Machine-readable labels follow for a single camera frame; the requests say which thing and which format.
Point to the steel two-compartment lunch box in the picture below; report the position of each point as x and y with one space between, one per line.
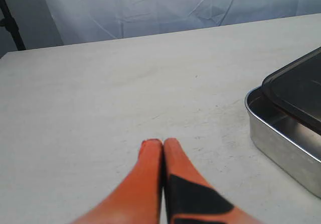
289 144

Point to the dark lid with orange seal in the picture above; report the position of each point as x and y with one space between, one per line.
295 89

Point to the white backdrop cloth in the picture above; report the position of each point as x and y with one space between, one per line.
47 23

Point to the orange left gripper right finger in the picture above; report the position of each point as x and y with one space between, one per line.
189 197

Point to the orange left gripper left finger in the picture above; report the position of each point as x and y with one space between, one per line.
137 199

